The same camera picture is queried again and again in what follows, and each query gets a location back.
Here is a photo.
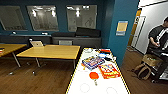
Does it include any white round dish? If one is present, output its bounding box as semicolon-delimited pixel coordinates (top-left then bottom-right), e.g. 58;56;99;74
82;48;96;55

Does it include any black sofa section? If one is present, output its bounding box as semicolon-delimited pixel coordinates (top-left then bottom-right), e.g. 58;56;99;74
75;27;102;38

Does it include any grey rectangular cushion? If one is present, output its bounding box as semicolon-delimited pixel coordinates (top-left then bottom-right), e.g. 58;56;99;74
58;39;74;46

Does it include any small blue white item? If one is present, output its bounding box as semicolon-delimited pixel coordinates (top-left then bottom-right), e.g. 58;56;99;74
98;52;108;59

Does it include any small red black box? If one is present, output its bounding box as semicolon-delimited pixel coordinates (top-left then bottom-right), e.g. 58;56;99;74
99;48;112;54

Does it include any small black item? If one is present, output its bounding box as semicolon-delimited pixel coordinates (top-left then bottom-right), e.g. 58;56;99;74
104;56;116;62

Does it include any interior glass window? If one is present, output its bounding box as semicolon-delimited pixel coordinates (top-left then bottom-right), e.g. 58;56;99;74
26;4;60;33
0;5;28;32
65;4;98;33

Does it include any red board game box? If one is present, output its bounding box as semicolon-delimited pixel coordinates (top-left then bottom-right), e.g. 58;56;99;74
98;63;122;80

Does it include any long wooden table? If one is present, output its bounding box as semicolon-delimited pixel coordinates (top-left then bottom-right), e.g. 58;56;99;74
0;43;28;76
15;44;82;76

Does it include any yellow air hockey table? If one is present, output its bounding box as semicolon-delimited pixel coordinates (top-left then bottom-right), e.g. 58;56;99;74
65;47;132;94

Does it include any small white ledge device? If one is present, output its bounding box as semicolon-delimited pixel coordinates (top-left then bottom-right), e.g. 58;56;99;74
11;30;18;36
40;31;49;36

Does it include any wooden door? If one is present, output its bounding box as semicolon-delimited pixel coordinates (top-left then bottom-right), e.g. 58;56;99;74
128;9;147;52

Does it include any brown backpack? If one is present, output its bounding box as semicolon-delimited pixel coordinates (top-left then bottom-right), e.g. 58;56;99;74
133;63;153;81

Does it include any tan cardboard box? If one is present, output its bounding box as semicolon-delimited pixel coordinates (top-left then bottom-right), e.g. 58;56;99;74
142;53;164;68

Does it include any person in dark shirt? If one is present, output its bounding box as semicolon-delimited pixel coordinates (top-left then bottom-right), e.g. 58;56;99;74
147;16;168;54

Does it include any small dark orange item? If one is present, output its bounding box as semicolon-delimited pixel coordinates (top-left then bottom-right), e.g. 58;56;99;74
0;48;6;54

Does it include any white ring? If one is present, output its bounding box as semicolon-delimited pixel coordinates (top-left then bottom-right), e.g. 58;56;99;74
79;83;91;94

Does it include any yellow framed wall poster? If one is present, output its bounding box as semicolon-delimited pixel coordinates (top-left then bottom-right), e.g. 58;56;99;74
115;20;129;37

